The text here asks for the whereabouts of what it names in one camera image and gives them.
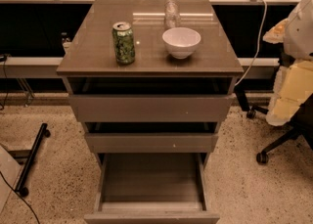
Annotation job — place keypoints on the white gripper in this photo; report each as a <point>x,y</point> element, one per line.
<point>299,33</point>

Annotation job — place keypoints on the green soda can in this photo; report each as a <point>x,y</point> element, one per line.
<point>123,42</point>

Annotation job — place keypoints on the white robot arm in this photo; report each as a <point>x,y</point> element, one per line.
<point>295,32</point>

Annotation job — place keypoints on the grey drawer cabinet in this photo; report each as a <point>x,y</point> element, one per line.
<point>92,54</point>

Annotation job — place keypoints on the bottom grey drawer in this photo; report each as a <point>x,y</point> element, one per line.
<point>152,189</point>

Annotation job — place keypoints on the grey drawer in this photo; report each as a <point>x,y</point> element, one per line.
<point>152,189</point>
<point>150,99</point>
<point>152,137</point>

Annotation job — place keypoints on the middle grey drawer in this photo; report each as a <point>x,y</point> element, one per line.
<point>152,137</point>

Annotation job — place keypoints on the top grey drawer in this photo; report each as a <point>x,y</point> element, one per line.
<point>150,99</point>

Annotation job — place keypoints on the white ceramic bowl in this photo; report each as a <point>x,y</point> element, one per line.
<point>181,42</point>

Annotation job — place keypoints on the clear plastic bottle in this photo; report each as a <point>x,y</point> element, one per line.
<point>171,14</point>

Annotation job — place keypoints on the small bottle behind cabinet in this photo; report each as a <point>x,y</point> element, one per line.
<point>66,41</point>

